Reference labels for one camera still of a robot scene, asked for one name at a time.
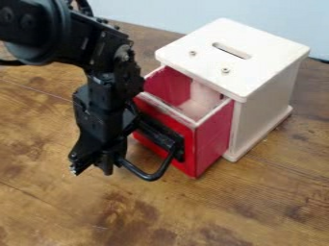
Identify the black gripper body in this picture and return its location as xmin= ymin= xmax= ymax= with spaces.
xmin=67 ymin=84 xmax=139 ymax=177

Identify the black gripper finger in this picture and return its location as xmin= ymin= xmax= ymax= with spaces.
xmin=94 ymin=150 xmax=115 ymax=176
xmin=114 ymin=139 xmax=127 ymax=167

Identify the black metal drawer handle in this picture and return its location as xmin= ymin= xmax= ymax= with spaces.
xmin=115 ymin=113 xmax=185 ymax=182

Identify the red drawer front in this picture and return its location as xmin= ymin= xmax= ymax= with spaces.
xmin=134 ymin=66 xmax=234 ymax=178

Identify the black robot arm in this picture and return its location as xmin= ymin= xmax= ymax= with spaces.
xmin=0 ymin=0 xmax=145 ymax=175

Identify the white wooden box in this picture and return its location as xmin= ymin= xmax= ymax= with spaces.
xmin=155 ymin=18 xmax=310 ymax=161

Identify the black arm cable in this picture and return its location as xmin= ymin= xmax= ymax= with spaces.
xmin=0 ymin=57 xmax=27 ymax=67

